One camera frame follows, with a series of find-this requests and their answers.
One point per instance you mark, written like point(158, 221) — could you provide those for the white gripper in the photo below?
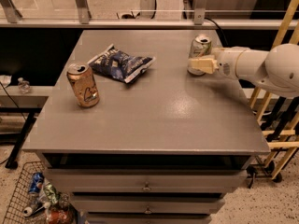
point(224, 63)

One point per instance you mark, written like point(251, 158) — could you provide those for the white green 7up can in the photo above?
point(200, 46)

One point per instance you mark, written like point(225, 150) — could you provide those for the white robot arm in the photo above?
point(276, 71)

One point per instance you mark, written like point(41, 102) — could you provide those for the gold soda can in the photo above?
point(80, 77)

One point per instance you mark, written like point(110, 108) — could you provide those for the green crushed can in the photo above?
point(51, 193)

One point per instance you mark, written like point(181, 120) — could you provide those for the red soda can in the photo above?
point(59, 217)

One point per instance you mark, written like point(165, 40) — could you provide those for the blue pepsi can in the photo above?
point(36, 183)

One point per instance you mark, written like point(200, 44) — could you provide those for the white black can in basket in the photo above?
point(33, 208)

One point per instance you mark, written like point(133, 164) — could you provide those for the blue chip bag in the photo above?
point(119, 65)

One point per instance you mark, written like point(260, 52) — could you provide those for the grey drawer cabinet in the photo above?
point(163, 150)

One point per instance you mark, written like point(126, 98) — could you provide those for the small glass bottle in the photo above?
point(24, 85)

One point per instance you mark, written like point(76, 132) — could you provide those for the black-legged side bench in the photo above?
point(25, 106)

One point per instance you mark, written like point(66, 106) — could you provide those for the metal railing frame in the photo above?
point(92, 13)

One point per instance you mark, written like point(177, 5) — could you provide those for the wire basket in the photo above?
point(20, 195)

